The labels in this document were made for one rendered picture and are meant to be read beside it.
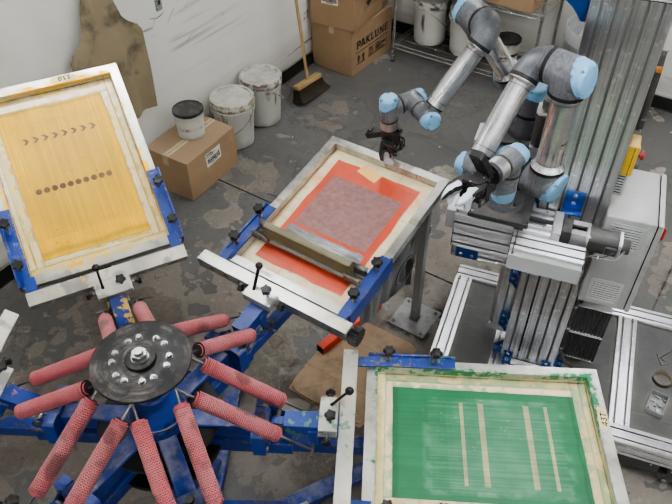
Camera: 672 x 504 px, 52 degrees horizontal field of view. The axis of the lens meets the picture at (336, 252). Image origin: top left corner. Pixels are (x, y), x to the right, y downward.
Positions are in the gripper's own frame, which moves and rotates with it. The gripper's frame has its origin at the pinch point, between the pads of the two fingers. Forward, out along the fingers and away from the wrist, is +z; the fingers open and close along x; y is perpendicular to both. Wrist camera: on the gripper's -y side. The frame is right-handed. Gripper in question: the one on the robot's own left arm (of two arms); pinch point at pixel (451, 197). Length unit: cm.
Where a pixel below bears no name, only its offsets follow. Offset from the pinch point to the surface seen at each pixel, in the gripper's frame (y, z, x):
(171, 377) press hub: 32, 81, 37
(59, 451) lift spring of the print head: 44, 114, 50
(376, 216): 52, -32, 62
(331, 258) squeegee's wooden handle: 48, 2, 54
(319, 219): 52, -16, 79
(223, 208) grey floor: 138, -63, 233
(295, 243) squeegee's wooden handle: 47, 5, 70
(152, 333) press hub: 30, 75, 55
